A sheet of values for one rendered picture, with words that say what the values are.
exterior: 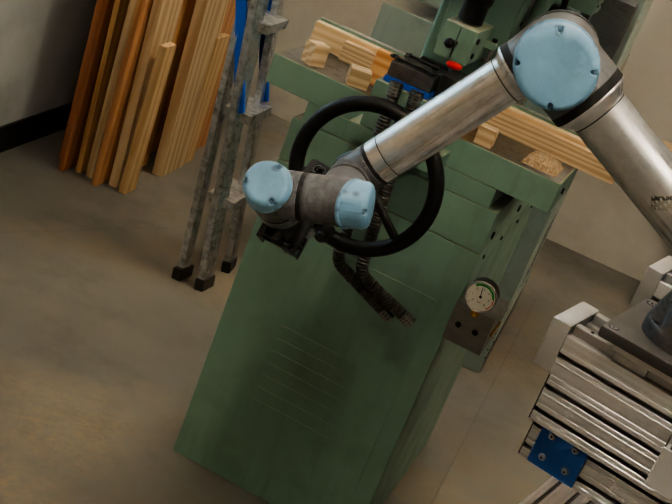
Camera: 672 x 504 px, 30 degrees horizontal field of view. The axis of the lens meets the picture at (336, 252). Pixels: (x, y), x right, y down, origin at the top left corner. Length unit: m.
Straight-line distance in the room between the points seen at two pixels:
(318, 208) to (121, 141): 2.08
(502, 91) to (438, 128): 0.11
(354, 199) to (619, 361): 0.51
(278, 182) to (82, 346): 1.27
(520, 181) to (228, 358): 0.73
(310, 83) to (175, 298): 1.13
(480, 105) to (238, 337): 0.90
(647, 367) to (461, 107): 0.50
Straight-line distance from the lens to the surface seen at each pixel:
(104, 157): 3.89
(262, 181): 1.87
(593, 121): 1.78
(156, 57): 3.79
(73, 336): 3.07
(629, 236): 4.96
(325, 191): 1.87
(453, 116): 1.93
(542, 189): 2.32
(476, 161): 2.34
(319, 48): 2.42
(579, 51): 1.74
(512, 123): 2.47
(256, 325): 2.57
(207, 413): 2.70
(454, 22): 2.43
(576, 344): 2.06
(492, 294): 2.32
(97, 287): 3.32
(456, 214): 2.37
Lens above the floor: 1.50
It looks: 22 degrees down
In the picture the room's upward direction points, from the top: 21 degrees clockwise
